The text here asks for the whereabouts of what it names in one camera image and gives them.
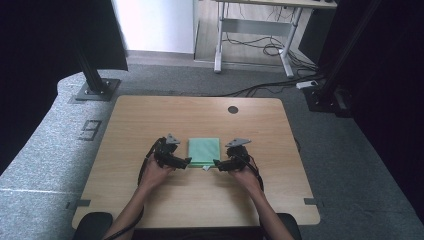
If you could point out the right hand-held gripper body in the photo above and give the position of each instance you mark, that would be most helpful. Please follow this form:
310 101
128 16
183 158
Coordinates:
238 155

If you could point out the person's left hand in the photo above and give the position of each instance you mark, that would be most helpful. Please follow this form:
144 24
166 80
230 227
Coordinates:
155 176

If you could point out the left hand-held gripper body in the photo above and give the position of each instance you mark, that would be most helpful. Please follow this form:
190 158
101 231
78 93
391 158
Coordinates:
165 151

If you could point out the green microfibre cloth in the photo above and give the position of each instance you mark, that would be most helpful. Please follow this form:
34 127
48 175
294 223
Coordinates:
204 150

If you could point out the black metal stand with base plate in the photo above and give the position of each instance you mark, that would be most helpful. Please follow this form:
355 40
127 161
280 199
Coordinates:
96 85

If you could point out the dark round table grommet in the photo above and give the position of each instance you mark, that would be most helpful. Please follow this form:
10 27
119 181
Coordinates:
233 109

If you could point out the white power strip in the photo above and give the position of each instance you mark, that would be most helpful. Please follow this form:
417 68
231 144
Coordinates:
307 84

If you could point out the grey floor socket plate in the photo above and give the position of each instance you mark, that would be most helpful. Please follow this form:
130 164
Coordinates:
90 130

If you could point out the dark curtain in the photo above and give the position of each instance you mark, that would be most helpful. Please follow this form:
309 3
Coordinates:
393 100
36 66

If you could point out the person's right hand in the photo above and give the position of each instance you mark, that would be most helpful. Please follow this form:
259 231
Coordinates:
248 181

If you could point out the white desk frame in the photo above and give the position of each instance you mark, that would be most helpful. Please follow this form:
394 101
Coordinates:
255 27

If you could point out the grey tape strip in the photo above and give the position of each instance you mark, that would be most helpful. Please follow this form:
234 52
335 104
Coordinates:
313 201
78 203

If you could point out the black computer case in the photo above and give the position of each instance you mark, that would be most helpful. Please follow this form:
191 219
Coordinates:
315 33

